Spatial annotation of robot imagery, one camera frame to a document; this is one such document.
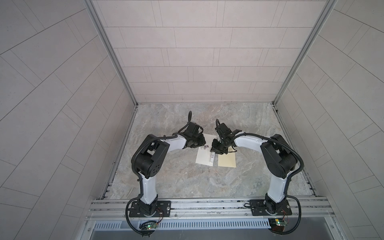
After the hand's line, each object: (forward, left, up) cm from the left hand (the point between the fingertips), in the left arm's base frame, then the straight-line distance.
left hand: (209, 139), depth 94 cm
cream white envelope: (-10, +4, -1) cm, 11 cm away
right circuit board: (-43, -30, -1) cm, 53 cm away
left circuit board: (-44, +27, +2) cm, 52 cm away
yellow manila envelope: (-13, -11, -1) cm, 17 cm away
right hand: (-7, 0, -2) cm, 7 cm away
